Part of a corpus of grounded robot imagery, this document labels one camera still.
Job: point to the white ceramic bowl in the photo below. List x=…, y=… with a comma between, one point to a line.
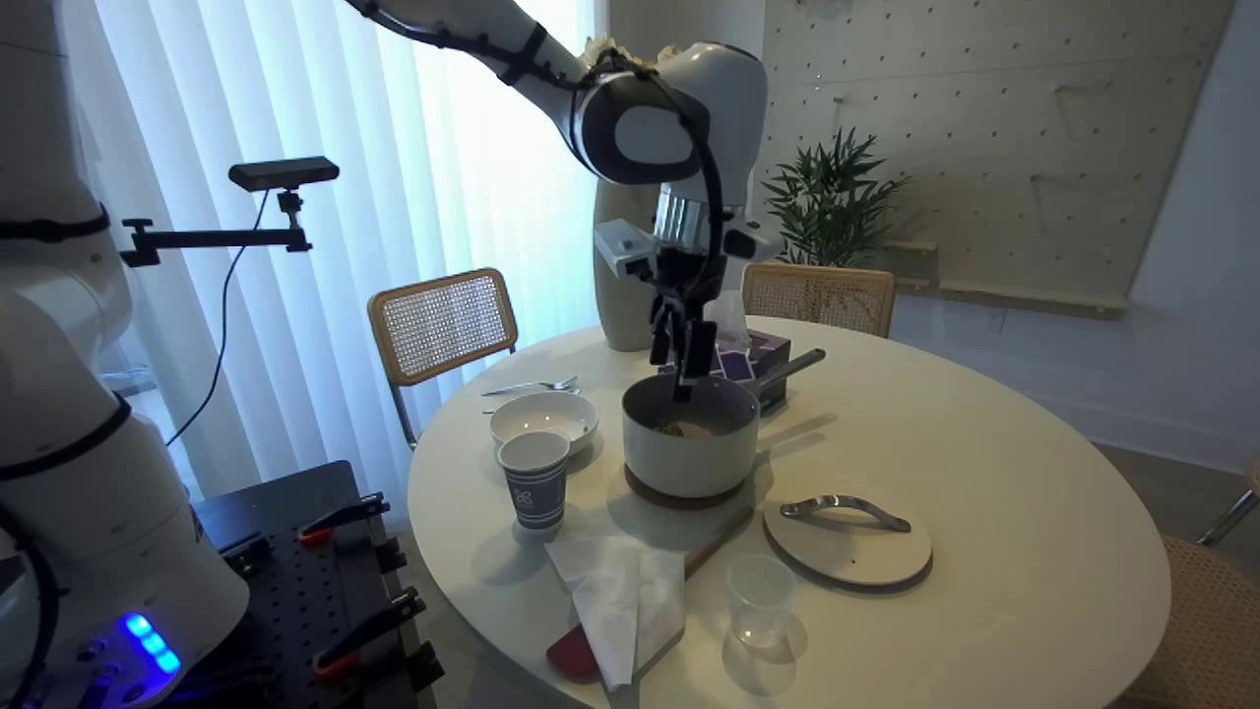
x=550, y=411

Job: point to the purple tissue box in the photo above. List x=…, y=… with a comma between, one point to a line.
x=757, y=363

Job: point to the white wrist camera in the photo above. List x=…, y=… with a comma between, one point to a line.
x=625, y=250

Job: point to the clear drinking glass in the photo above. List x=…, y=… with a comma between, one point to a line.
x=760, y=616

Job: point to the round wooden trivet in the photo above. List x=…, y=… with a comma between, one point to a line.
x=692, y=499

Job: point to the white pot lid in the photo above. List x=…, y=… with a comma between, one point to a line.
x=847, y=541

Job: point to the blue white paper cup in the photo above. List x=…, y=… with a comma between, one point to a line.
x=536, y=477

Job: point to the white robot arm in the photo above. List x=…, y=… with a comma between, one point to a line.
x=517, y=49

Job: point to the woven cane chair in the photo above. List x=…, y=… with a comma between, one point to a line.
x=440, y=326

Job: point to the red silicone spatula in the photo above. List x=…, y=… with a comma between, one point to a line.
x=571, y=657

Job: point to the silver fork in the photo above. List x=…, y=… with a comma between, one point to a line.
x=529, y=386

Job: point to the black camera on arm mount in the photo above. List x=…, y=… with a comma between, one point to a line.
x=270, y=187

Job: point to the potted green plant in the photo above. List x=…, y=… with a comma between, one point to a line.
x=834, y=202

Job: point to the beige upholstered chair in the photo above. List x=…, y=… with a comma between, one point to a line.
x=818, y=293

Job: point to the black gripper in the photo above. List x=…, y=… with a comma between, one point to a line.
x=684, y=289

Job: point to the black equipment cart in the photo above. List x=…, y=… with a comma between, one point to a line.
x=327, y=621

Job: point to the white pot with handle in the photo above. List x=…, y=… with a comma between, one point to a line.
x=696, y=438

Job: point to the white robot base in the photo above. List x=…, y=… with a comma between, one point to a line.
x=123, y=583

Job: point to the white paper napkin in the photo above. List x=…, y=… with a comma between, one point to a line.
x=625, y=598

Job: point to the wooden cutting board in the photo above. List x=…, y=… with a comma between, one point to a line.
x=612, y=504

